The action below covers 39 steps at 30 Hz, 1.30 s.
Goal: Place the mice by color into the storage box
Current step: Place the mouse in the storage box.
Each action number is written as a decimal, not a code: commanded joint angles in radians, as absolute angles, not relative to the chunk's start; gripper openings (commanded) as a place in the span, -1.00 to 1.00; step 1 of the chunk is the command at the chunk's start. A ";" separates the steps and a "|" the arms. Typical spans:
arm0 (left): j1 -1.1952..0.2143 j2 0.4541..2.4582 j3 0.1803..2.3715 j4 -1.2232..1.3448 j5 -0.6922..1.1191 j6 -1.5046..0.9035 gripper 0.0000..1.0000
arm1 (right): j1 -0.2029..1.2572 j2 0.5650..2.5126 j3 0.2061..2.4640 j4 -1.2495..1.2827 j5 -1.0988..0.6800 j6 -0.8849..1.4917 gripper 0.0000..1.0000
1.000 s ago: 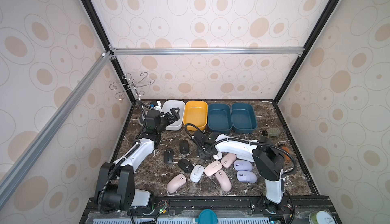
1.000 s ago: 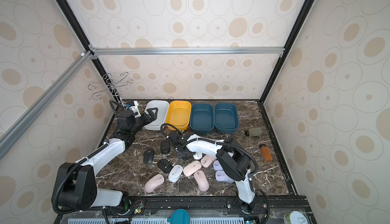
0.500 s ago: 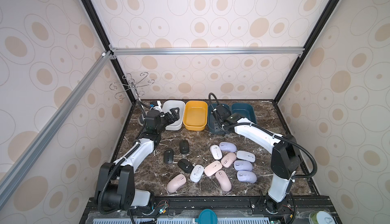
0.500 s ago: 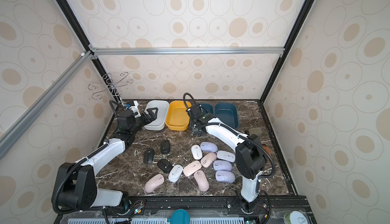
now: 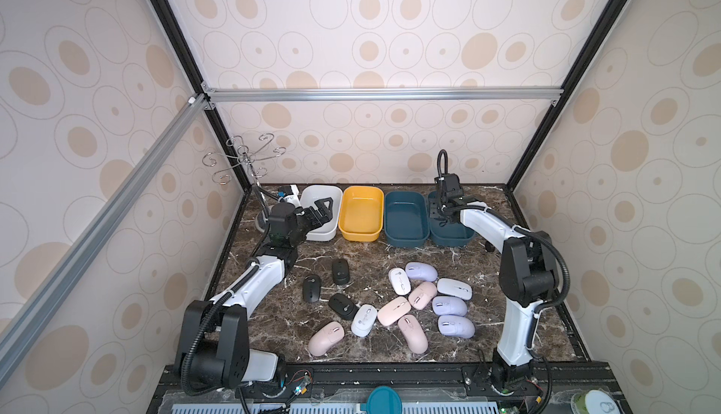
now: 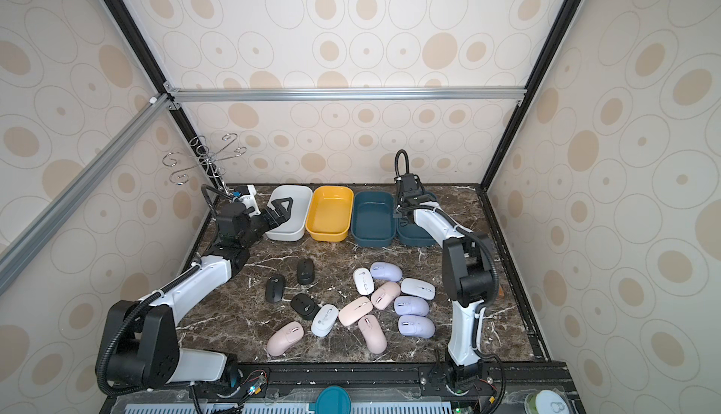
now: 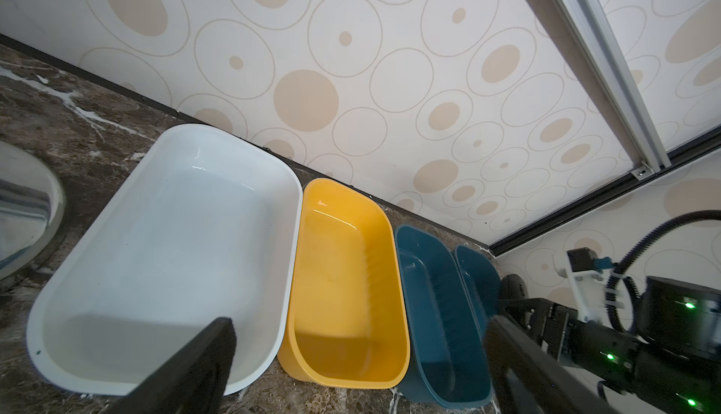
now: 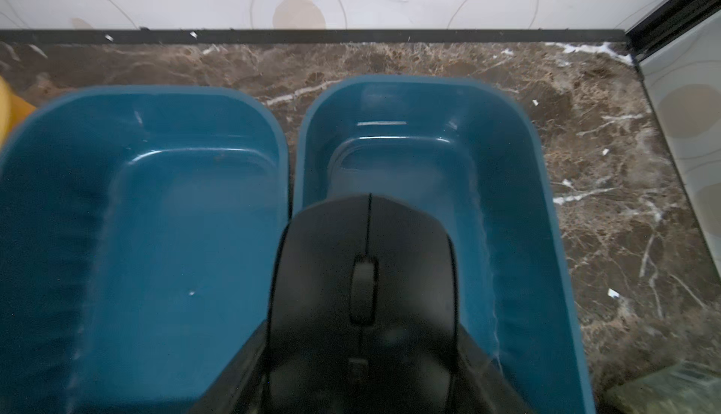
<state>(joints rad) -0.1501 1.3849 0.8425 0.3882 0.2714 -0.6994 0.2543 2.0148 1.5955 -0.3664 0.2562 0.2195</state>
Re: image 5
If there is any pink mouse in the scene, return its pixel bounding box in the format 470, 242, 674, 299
308, 321, 345, 357
397, 315, 428, 354
407, 282, 437, 310
377, 297, 411, 327

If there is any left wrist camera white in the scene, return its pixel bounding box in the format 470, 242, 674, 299
277, 184, 302, 208

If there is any purple mouse upper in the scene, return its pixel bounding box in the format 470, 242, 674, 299
405, 262, 439, 283

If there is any black mouse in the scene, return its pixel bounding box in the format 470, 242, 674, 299
328, 293, 359, 320
302, 274, 322, 303
332, 258, 351, 286

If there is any teal storage box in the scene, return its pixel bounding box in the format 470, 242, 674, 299
426, 191, 476, 247
384, 191, 430, 248

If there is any white storage box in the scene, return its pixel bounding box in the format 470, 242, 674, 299
300, 185, 343, 242

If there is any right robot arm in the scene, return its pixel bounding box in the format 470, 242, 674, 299
431, 173, 570, 393

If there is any pink mouse lower left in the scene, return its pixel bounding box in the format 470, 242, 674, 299
308, 321, 345, 357

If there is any teal round lid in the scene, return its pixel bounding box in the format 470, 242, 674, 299
362, 386, 403, 414

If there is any yellow storage box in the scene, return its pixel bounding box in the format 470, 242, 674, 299
338, 186, 384, 242

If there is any left diagonal aluminium bar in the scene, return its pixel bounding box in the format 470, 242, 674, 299
1, 93, 208, 385

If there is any left teal storage box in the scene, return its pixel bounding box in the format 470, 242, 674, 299
384, 191, 430, 248

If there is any pink mouse upper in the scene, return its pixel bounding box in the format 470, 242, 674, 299
407, 282, 437, 310

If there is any purple mouse lower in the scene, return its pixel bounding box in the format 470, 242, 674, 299
437, 315, 475, 339

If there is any purple mouse middle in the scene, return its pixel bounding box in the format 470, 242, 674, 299
432, 296, 468, 316

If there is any purple mouse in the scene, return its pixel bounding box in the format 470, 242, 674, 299
437, 315, 475, 339
405, 262, 439, 283
432, 296, 468, 316

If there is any metal wire hook stand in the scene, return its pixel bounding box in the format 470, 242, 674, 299
202, 131, 287, 229

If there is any white mouse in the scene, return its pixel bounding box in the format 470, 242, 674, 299
437, 278, 473, 301
351, 304, 377, 338
389, 268, 412, 296

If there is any pink mouse lower right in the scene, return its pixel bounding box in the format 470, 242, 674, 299
397, 315, 428, 354

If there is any right teal storage box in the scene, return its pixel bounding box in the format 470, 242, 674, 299
426, 191, 476, 247

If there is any pink mouse middle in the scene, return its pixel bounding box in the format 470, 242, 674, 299
377, 297, 411, 327

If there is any horizontal aluminium frame bar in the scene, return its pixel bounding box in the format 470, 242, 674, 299
208, 86, 563, 102

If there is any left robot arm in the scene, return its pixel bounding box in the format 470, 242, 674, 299
173, 197, 334, 396

